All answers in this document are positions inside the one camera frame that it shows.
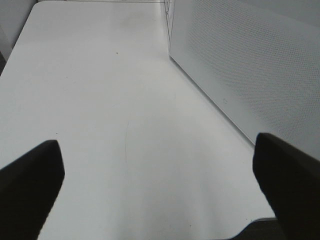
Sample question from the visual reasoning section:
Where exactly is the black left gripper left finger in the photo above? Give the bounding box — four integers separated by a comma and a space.
0, 140, 65, 240

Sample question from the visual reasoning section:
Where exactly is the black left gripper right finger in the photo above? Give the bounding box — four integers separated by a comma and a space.
252, 133, 320, 240

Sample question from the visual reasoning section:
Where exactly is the white microwave door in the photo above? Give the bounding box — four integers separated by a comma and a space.
164, 0, 320, 159

